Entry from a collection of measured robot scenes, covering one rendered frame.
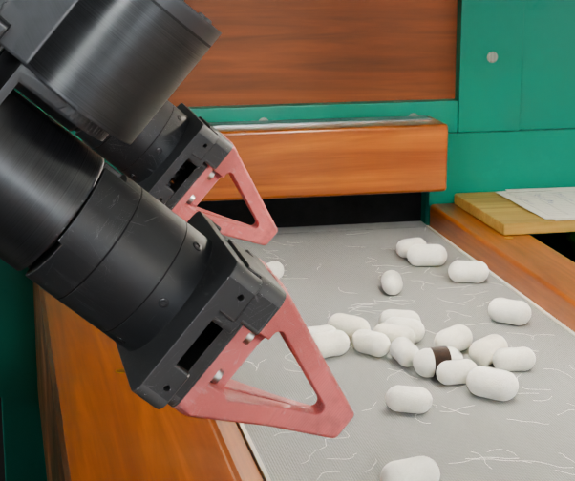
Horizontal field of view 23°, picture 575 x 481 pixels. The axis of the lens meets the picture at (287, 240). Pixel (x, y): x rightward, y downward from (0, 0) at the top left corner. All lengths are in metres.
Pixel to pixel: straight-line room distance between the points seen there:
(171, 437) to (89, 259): 0.32
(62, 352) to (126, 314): 0.46
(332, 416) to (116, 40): 0.19
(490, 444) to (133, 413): 0.23
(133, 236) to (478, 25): 0.97
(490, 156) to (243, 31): 0.30
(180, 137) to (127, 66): 0.39
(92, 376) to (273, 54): 0.57
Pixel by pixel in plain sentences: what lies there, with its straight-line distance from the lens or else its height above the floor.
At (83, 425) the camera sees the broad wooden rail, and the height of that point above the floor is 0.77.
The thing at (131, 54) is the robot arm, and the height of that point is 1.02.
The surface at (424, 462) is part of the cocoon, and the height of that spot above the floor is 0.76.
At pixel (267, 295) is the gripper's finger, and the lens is 0.54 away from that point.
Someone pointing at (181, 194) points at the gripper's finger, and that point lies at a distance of 0.92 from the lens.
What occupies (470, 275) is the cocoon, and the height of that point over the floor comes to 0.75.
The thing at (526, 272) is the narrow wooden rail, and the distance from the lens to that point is 1.24.
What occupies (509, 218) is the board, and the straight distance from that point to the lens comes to 1.38.
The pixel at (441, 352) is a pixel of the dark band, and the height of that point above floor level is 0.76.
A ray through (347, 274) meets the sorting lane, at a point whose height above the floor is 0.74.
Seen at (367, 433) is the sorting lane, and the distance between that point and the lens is 0.92.
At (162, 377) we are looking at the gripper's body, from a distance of 0.54.
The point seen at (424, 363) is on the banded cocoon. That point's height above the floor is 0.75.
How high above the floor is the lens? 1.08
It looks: 14 degrees down
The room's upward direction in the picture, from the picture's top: straight up
